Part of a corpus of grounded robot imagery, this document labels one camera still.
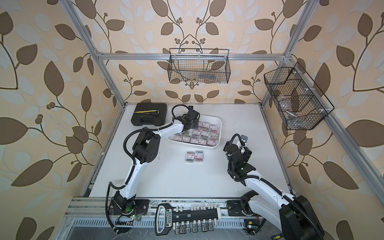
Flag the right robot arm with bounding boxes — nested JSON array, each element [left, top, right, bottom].
[[224, 134, 325, 240]]

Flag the black tool case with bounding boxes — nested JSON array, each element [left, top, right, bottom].
[[131, 103, 168, 126]]

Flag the white plastic tray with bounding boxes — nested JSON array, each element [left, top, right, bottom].
[[168, 115, 222, 150]]

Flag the wire basket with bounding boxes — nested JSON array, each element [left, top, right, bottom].
[[264, 63, 335, 130], [167, 48, 231, 84]]

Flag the back wire basket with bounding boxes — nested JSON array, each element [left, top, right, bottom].
[[167, 48, 231, 84]]

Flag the paper clip box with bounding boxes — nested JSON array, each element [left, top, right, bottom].
[[194, 151, 204, 163], [185, 152, 195, 163]]

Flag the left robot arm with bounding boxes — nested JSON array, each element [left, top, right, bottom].
[[105, 104, 200, 235]]

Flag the socket set holder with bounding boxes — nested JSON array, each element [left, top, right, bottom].
[[155, 203, 222, 236]]

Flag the right wire basket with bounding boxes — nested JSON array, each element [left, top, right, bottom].
[[264, 63, 335, 130]]

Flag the yellow handled hex key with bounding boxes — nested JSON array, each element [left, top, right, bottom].
[[134, 110, 159, 115]]

